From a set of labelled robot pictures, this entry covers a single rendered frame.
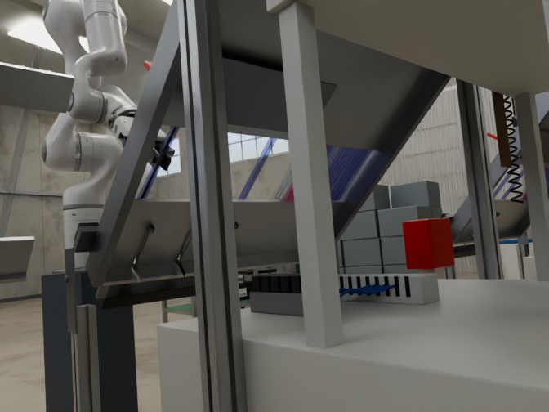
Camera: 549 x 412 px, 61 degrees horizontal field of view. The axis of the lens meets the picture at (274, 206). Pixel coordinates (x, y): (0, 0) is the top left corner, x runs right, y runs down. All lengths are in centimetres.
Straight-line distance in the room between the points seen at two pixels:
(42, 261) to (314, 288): 1172
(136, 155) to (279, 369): 46
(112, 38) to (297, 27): 79
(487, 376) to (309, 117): 30
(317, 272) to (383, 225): 449
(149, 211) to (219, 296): 45
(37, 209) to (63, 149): 1069
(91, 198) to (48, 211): 1085
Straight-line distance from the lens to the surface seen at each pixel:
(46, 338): 154
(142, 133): 83
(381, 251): 504
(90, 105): 113
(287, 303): 75
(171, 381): 78
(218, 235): 58
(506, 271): 555
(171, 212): 102
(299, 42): 55
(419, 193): 533
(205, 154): 58
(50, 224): 1231
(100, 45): 126
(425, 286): 79
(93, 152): 151
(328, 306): 51
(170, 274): 112
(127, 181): 88
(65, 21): 152
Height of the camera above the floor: 73
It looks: 5 degrees up
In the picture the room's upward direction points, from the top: 5 degrees counter-clockwise
